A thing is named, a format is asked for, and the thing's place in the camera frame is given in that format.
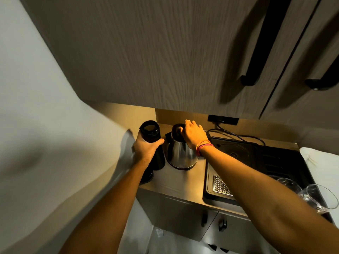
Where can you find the person's left hand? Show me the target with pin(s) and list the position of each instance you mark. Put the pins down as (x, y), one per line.
(144, 152)

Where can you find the person's right hand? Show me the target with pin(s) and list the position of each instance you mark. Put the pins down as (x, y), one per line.
(194, 136)

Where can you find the person's right fingers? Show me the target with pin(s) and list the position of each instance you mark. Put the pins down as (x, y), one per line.
(191, 124)

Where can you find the person's left thumb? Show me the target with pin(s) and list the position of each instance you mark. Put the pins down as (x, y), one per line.
(158, 143)

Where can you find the black bottle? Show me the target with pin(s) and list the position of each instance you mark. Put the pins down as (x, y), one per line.
(151, 132)

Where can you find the stainless steel electric kettle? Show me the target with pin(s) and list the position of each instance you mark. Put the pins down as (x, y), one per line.
(180, 153)

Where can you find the person's left forearm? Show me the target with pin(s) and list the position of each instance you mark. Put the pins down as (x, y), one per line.
(111, 208)

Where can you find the person's right forearm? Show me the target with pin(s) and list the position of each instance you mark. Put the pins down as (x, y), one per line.
(264, 198)

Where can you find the red thread wristband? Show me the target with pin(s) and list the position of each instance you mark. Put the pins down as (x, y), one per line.
(203, 145)

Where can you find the metal drip grate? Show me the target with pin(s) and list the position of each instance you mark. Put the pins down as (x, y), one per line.
(221, 186)

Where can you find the grey lower cabinet door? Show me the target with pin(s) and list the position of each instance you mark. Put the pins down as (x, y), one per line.
(238, 238)
(174, 214)

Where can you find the wide wooden cabinet door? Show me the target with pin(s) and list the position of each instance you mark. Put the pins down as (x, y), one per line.
(159, 55)

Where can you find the black tray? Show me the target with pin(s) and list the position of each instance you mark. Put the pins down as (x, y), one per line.
(270, 158)

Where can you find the narrow wooden cabinet door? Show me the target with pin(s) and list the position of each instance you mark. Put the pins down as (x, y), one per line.
(304, 103)

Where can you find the clear drinking glass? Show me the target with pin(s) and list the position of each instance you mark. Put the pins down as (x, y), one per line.
(321, 197)
(291, 183)

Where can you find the white cloth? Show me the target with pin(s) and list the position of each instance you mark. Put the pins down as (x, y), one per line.
(324, 166)

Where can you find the black wall socket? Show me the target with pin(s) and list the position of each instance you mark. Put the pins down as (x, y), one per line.
(223, 120)

